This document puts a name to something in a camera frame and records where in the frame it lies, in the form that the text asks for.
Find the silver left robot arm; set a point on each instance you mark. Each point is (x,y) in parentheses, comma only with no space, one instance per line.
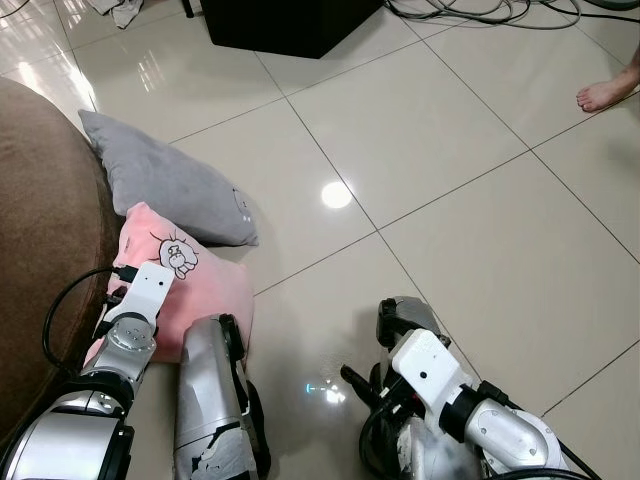
(60,440)

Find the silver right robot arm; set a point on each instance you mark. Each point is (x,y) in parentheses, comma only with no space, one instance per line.
(510,430)

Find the pink cartoon print pillow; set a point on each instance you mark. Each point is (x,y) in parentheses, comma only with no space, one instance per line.
(215,290)

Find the grey pillow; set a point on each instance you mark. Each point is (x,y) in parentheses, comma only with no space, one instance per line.
(170,180)

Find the brown fabric sofa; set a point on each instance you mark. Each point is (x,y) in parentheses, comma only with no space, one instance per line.
(45,230)

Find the silver left robot leg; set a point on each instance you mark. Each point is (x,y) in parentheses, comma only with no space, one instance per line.
(205,385)

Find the black cabinet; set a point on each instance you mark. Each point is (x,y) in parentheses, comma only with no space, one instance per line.
(290,25)

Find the person's bare foot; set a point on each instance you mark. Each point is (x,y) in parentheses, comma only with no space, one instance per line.
(603,96)

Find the black furniture leg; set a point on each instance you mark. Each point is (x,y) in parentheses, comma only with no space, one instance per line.
(188,8)

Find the grey crumpled cloth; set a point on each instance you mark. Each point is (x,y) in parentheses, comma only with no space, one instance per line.
(122,10)

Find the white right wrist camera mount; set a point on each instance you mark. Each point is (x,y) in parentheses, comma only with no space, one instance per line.
(428,368)

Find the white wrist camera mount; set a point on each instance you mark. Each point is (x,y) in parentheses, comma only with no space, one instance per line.
(145,295)
(428,368)

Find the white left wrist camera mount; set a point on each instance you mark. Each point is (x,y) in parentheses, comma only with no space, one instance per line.
(145,295)

